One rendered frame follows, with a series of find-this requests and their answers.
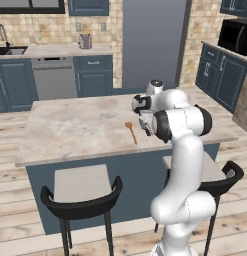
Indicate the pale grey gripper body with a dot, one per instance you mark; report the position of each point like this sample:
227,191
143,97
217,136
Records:
145,121

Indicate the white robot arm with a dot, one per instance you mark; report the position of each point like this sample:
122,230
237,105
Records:
186,160

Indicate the wooden spoon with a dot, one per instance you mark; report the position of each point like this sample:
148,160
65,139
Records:
132,132

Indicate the blue kitchen island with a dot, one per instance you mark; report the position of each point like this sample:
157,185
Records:
78,126

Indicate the blue base cupboard run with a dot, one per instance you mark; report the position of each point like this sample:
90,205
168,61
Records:
13,85
221,76
94,76

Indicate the tall grey fridge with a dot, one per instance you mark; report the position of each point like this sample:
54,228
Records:
151,43

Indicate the black grey-seated bar stool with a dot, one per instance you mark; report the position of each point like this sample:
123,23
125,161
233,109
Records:
82,186
213,173

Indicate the metallic toaster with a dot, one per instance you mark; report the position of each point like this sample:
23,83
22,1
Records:
85,41

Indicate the grey dishwasher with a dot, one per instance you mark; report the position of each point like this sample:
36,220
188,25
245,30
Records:
54,79

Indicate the black microwave oven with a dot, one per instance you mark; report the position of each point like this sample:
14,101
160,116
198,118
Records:
235,36

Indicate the black sink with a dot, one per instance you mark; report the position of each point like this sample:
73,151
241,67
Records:
10,50

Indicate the black-framed window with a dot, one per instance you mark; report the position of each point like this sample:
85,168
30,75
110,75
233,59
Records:
28,10

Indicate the metallic tap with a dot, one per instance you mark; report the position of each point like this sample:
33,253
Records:
3,33

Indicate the grey wall socket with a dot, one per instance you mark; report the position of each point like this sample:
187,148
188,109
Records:
78,26
103,26

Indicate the blue wall cupboard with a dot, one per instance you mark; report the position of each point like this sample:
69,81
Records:
88,7
236,7

